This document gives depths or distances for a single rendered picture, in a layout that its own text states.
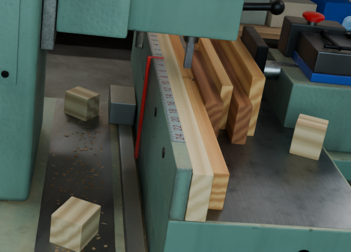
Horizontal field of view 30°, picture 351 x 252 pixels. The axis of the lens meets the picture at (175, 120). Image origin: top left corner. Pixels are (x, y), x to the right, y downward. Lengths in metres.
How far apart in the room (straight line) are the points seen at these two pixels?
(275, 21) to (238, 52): 3.06
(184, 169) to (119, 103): 0.40
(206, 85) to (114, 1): 0.16
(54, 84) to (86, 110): 2.29
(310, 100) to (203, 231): 0.29
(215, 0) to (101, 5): 0.14
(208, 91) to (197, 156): 0.19
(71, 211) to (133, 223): 0.07
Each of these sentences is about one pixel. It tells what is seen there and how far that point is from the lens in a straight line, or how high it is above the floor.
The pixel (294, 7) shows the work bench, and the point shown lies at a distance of 3.92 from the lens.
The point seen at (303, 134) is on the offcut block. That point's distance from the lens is 0.76.
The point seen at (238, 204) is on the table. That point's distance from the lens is 0.64.
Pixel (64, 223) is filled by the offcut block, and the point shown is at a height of 0.83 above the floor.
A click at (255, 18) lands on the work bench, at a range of 3.88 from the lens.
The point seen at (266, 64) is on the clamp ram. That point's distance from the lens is 0.87.
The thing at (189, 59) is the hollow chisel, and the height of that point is 0.96.
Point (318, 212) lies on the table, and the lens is 0.67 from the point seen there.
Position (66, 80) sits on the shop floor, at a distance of 3.34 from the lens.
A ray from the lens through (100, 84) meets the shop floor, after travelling 3.33.
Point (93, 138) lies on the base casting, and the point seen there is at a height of 0.80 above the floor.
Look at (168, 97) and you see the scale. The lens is 0.71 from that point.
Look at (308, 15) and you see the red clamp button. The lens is 0.90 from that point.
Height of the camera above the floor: 1.22
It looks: 24 degrees down
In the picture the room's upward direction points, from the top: 9 degrees clockwise
